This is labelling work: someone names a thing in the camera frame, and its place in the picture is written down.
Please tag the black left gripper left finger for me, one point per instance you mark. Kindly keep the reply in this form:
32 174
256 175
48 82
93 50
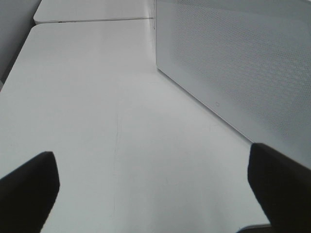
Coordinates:
28 194

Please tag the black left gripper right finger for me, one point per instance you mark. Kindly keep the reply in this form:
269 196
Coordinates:
282 187

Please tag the white microwave door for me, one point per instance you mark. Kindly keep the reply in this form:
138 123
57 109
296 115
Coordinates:
249 61

